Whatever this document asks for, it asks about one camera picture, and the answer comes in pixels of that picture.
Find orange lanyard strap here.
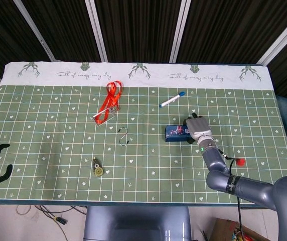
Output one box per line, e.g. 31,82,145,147
98,80,124,122

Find clear badge holder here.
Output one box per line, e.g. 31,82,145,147
93,106,116,126

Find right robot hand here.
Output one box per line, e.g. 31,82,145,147
183,112,212,146

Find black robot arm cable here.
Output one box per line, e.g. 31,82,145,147
218,149,242,241

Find black floor cables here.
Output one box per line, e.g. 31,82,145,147
0,204,88,241

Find green grid tablecloth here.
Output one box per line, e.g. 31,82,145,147
0,61,287,204

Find metal S hook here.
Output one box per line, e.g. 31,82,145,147
117,127,131,146

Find correction tape dispenser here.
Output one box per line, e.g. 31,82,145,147
92,156,104,177

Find dark blue under cloth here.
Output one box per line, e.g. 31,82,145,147
0,199,257,208

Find brown cardboard box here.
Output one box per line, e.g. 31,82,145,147
210,217,263,241

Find grey blue glasses case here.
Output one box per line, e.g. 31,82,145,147
165,124,193,143

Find white marker blue cap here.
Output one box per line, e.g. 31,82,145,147
159,91,186,108

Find grey blue robot torso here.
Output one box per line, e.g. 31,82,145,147
83,206,192,241

